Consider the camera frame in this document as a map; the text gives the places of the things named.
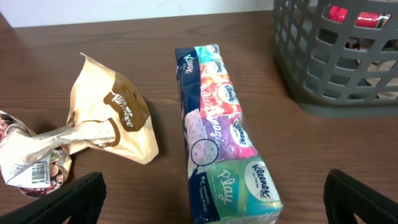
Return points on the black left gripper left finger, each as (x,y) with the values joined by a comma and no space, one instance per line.
(79,201)

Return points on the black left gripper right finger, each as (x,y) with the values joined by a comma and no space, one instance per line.
(346,198)

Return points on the San Remo pasta packet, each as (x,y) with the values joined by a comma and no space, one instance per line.
(365,19)

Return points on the crumpled beige snack bag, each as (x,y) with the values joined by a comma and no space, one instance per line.
(107,112)

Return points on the Kleenex tissue multipack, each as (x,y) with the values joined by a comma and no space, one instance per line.
(228,181)

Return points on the grey plastic basket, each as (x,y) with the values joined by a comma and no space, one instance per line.
(333,69)

